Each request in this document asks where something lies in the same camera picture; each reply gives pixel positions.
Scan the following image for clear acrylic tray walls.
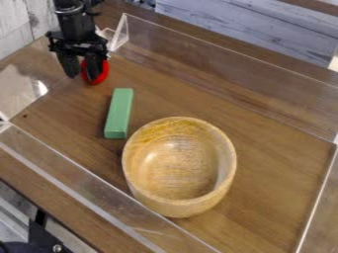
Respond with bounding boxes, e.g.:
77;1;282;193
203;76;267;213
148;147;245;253
0;14;338;253

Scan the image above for wooden bowl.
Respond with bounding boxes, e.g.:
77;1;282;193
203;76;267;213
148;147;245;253
121;117;237;217

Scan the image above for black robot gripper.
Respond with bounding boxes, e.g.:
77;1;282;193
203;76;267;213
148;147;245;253
46;0;107;81

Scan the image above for black clamp mount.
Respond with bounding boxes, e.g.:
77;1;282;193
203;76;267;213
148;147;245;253
0;210;74;253

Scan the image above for red plush strawberry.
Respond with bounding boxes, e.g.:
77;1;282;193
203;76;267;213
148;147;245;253
80;60;109;85

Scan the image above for green rectangular block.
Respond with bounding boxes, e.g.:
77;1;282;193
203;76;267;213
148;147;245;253
103;88;133;139

